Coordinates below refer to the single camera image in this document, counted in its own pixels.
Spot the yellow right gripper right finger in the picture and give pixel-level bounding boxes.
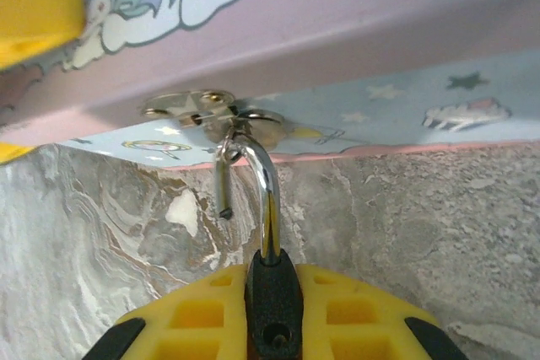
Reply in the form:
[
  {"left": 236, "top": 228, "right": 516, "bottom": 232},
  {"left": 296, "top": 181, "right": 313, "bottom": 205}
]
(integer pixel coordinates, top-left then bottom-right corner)
[{"left": 294, "top": 262, "right": 470, "bottom": 360}]

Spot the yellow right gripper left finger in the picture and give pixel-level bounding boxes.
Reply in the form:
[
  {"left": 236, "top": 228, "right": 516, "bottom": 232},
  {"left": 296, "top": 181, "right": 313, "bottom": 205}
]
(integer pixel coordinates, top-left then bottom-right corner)
[{"left": 82, "top": 262, "right": 254, "bottom": 360}]

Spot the black padlock with chrome shackle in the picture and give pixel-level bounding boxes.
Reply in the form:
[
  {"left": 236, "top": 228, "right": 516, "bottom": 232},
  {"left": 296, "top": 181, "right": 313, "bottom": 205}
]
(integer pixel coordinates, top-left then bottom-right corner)
[{"left": 213, "top": 134, "right": 305, "bottom": 360}]

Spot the clear plastic bag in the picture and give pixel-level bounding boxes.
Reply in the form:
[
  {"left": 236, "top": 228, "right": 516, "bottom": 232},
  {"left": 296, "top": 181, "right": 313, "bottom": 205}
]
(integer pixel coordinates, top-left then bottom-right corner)
[{"left": 0, "top": 0, "right": 540, "bottom": 172}]

